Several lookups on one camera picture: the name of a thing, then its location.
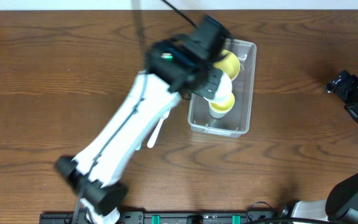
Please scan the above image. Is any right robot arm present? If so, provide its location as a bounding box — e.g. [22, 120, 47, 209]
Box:
[281, 70, 358, 223]

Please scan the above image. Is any cream white plastic fork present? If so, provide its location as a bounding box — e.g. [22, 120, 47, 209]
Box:
[147, 110, 170, 148]

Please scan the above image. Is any cream white plastic cup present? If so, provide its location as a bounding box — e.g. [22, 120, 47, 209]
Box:
[205, 72, 232, 103]

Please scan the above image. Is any yellow plastic bowl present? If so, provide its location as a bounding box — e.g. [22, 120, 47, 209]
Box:
[214, 50, 241, 81]

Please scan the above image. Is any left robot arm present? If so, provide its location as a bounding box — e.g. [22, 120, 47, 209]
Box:
[56, 16, 232, 223]

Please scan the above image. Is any grey plastic cup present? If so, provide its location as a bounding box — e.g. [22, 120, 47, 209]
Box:
[209, 107, 230, 119]

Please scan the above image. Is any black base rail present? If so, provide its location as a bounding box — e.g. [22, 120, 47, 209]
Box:
[39, 210, 276, 224]

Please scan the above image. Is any clear plastic container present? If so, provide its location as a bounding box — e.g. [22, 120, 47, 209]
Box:
[188, 40, 257, 138]

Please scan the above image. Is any left black cable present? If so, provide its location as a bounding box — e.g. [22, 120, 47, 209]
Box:
[162, 0, 198, 29]

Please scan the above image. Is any yellow plastic cup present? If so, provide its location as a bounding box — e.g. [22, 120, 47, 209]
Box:
[209, 93, 236, 110]

